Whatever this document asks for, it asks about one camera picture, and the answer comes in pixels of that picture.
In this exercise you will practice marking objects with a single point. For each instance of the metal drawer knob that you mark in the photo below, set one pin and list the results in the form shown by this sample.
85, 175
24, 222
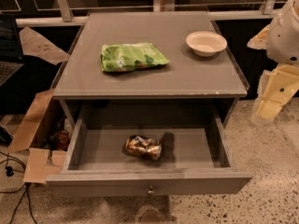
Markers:
150, 192

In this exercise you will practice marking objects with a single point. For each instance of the brown cardboard sheet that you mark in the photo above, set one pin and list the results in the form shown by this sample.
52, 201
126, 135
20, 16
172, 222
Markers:
35, 44

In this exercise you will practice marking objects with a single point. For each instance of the green chip bag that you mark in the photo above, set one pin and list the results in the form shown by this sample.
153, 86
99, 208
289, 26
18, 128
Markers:
130, 57

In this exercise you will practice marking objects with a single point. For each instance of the metal railing frame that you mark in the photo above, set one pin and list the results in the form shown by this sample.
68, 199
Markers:
74, 12

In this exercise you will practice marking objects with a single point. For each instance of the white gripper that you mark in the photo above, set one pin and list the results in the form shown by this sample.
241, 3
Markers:
284, 37

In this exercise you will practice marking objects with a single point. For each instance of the grey open top drawer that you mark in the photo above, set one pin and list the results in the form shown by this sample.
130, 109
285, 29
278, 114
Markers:
195, 157

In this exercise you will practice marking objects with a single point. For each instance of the white ceramic bowl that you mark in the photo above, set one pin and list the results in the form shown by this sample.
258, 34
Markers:
205, 43

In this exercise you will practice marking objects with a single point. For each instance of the brown cardboard box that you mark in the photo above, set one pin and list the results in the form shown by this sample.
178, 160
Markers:
35, 127

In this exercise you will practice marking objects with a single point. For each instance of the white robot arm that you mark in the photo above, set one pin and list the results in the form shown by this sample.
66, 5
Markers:
280, 39

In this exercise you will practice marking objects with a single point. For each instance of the black laptop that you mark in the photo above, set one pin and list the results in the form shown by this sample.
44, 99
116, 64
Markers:
11, 55

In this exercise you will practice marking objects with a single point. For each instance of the grey wooden cabinet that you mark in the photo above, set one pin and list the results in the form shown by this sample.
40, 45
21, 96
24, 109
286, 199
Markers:
186, 76

